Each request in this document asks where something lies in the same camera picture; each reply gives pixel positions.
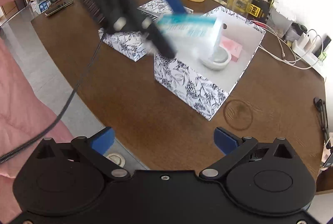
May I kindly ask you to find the floral box lid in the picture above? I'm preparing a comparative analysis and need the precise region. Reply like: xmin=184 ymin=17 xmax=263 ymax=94
xmin=98 ymin=0 xmax=195 ymax=62

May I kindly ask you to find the clear floss pick box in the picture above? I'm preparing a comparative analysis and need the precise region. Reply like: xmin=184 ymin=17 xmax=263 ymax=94
xmin=156 ymin=14 xmax=227 ymax=52

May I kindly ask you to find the round white container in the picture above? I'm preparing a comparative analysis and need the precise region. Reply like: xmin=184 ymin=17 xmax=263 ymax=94
xmin=199 ymin=46 xmax=231 ymax=71

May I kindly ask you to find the pink heart cosmetic box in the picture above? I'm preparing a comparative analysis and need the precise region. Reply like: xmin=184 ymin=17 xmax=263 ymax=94
xmin=220 ymin=36 xmax=243 ymax=62

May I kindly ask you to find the floral open box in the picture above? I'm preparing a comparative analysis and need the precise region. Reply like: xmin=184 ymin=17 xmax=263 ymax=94
xmin=154 ymin=7 xmax=265 ymax=120

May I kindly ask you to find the yellow black package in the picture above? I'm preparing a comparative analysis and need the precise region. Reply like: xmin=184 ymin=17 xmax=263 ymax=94
xmin=248 ymin=0 xmax=275 ymax=24

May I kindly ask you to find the translucent plastic container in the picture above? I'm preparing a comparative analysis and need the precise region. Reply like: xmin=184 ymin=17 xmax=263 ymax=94
xmin=266 ymin=4 xmax=296 ymax=38

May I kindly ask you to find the white power strip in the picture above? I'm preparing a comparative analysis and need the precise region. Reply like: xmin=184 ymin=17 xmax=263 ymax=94
xmin=292 ymin=40 xmax=323 ymax=71

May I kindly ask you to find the white charger plug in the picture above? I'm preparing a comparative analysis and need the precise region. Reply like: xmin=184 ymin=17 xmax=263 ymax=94
xmin=297 ymin=33 xmax=314 ymax=51

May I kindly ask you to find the white charging cable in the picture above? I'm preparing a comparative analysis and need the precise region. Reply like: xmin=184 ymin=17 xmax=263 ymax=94
xmin=249 ymin=19 xmax=325 ymax=71

